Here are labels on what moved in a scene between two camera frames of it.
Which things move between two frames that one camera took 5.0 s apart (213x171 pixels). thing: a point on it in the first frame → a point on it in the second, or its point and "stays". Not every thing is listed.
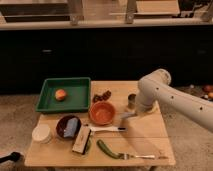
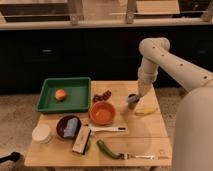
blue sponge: x=70 y=129 stays
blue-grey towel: x=129 y=114 → x=134 y=98
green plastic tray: x=77 y=99 stays
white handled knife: x=106 y=128 stays
